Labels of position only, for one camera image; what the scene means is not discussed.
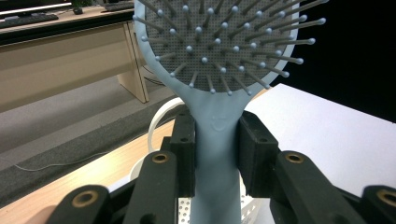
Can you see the beige wooden desk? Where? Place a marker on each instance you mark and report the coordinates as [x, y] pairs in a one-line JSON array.
[[62, 62]]

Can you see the white slotted plastic basket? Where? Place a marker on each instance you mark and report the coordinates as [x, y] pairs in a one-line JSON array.
[[183, 214]]

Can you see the black computer mouse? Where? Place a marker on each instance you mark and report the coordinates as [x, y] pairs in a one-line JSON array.
[[78, 11]]

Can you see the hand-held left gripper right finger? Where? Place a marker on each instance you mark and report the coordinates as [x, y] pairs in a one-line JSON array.
[[258, 161]]

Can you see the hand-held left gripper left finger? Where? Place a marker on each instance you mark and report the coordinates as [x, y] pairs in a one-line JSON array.
[[186, 155]]

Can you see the black monitor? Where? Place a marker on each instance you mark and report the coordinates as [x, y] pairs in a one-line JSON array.
[[31, 6]]

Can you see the black keyboard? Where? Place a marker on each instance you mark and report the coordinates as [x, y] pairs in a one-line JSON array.
[[28, 21], [120, 6]]

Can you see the light blue hairbrush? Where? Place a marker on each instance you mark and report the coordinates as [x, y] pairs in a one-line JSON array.
[[216, 149]]

